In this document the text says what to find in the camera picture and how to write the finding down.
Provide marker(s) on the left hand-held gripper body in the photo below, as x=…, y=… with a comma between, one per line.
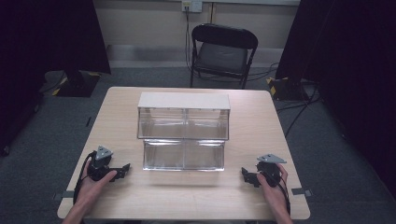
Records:
x=100, y=163

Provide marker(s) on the white wall outlet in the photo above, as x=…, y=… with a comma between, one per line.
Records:
x=191, y=5

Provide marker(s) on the person's left hand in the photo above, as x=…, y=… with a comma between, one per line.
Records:
x=93, y=186

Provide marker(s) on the black folding chair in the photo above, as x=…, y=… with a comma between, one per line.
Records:
x=221, y=56

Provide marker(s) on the clear acrylic drawer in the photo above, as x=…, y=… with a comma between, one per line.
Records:
x=183, y=155

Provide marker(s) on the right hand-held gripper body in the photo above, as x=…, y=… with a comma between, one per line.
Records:
x=270, y=169

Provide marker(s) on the grey tape strip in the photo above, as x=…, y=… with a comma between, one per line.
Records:
x=63, y=195
x=301, y=192

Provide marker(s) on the clear drawer cabinet white top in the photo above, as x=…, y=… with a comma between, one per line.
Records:
x=183, y=115

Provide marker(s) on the black curtain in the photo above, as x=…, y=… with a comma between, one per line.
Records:
x=40, y=40
x=348, y=62

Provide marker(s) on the person's right hand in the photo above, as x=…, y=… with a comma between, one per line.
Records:
x=274, y=196

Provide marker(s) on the black stand base yellow tape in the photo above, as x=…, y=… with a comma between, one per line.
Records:
x=288, y=88

